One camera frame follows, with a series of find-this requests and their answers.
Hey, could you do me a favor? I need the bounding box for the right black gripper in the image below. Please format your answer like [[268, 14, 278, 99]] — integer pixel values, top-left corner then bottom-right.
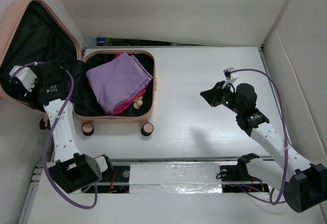
[[199, 81, 242, 115]]

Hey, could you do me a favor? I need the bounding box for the pink suitcase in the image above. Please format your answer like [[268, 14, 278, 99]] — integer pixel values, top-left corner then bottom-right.
[[0, 0, 157, 137]]

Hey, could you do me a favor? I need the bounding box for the purple cloth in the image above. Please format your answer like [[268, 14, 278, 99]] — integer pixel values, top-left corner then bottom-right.
[[86, 52, 153, 115]]

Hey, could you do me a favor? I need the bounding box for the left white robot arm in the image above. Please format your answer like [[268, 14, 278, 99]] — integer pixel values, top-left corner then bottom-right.
[[1, 60, 114, 193]]

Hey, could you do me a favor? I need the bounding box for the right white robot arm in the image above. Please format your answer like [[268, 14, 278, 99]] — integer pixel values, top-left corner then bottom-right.
[[200, 81, 326, 213]]

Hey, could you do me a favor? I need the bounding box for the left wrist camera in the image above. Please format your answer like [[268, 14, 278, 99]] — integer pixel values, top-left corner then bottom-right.
[[9, 65, 37, 93]]

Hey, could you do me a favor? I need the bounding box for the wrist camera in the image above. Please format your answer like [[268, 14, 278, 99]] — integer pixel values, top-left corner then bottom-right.
[[222, 68, 239, 88], [9, 65, 37, 93]]

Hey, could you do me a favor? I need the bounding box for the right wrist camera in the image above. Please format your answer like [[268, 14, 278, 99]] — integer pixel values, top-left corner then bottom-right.
[[222, 68, 239, 88]]

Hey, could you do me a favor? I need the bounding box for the aluminium frame rail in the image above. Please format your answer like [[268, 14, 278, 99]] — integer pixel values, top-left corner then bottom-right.
[[51, 154, 271, 162]]

